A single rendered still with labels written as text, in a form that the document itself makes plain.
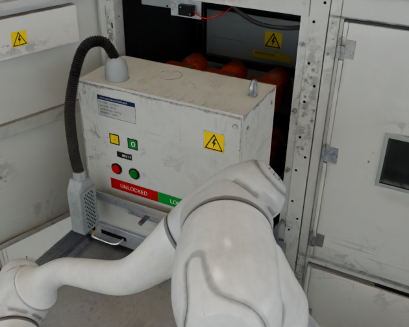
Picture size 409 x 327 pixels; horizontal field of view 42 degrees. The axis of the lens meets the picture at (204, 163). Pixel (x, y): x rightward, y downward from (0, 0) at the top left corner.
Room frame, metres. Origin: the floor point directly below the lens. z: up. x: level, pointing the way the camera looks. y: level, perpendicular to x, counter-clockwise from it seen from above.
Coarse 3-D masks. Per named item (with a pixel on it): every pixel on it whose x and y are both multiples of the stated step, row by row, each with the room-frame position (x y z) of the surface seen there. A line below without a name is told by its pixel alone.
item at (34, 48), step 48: (48, 0) 1.48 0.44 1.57; (96, 0) 1.63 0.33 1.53; (0, 48) 1.37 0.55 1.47; (48, 48) 1.47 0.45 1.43; (96, 48) 1.62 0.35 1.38; (0, 96) 1.38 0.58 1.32; (48, 96) 1.48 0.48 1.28; (0, 144) 1.36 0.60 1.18; (48, 144) 1.47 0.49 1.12; (0, 192) 1.34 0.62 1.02; (48, 192) 1.45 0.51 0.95; (0, 240) 1.31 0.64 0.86
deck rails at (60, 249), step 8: (72, 232) 1.29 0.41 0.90; (64, 240) 1.26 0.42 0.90; (72, 240) 1.29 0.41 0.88; (80, 240) 1.32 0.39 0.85; (88, 240) 1.32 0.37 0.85; (56, 248) 1.23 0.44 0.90; (64, 248) 1.26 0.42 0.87; (72, 248) 1.28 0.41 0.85; (80, 248) 1.28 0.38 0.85; (40, 256) 1.17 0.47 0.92; (48, 256) 1.19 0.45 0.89; (56, 256) 1.22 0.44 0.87; (64, 256) 1.25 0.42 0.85; (72, 256) 1.25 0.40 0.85; (40, 264) 1.16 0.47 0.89
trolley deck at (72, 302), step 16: (96, 240) 1.33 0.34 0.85; (80, 256) 1.25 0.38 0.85; (96, 256) 1.25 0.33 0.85; (112, 256) 1.25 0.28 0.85; (64, 288) 1.11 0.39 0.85; (80, 288) 1.12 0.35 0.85; (160, 288) 1.12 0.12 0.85; (64, 304) 1.05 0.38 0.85; (80, 304) 1.05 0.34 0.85; (96, 304) 1.05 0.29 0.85; (112, 304) 1.05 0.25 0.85; (128, 304) 1.06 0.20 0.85; (144, 304) 1.06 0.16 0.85; (160, 304) 1.06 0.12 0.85; (48, 320) 1.00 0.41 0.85; (64, 320) 1.00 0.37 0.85; (80, 320) 1.00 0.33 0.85; (96, 320) 1.00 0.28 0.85; (112, 320) 1.00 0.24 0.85; (128, 320) 1.00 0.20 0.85; (144, 320) 1.00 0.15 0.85; (160, 320) 1.00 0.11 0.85
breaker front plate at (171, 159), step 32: (96, 96) 1.32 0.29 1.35; (128, 96) 1.27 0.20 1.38; (96, 128) 1.32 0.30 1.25; (128, 128) 1.27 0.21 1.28; (160, 128) 1.23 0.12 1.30; (192, 128) 1.19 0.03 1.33; (224, 128) 1.15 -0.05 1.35; (96, 160) 1.33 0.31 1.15; (128, 160) 1.28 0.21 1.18; (160, 160) 1.23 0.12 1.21; (192, 160) 1.19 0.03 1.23; (224, 160) 1.15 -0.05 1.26; (160, 192) 1.23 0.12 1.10; (128, 224) 1.28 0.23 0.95
